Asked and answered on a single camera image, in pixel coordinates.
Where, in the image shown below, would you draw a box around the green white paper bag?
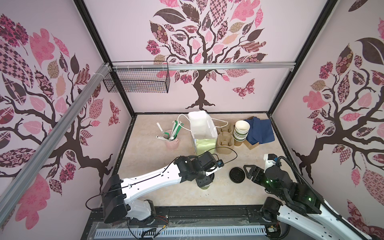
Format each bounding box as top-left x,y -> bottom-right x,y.
177,111 -> 229,155

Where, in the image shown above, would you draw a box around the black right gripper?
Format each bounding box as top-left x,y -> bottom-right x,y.
241,163 -> 285,201

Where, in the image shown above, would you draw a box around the black wire basket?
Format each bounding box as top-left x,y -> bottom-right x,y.
103,60 -> 171,94

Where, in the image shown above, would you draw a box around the pink straw holder cup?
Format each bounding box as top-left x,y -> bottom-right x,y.
165,130 -> 180,150

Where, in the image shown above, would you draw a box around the wrapped straws bundle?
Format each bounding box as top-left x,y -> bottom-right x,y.
156,121 -> 184,142

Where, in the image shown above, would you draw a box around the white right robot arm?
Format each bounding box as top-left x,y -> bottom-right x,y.
244,165 -> 373,240

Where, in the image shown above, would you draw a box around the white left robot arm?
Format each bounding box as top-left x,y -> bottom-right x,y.
101,152 -> 225,224

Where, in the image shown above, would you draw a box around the stack of paper cups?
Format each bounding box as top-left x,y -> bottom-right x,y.
233,120 -> 251,147

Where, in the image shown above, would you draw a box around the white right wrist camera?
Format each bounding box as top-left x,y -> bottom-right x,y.
264,154 -> 278,170

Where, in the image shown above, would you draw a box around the brown cardboard napkin box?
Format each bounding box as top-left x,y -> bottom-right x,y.
245,117 -> 261,150

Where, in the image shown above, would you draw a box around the blue paper napkins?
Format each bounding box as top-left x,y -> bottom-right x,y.
245,117 -> 275,145

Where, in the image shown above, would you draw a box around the stack of black lids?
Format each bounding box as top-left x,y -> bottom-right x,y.
229,167 -> 246,184

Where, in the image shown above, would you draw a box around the stack of pulp cup carriers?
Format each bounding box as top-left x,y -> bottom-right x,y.
216,124 -> 234,155

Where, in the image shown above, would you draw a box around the green paper coffee cup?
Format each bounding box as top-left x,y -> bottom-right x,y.
196,174 -> 215,190

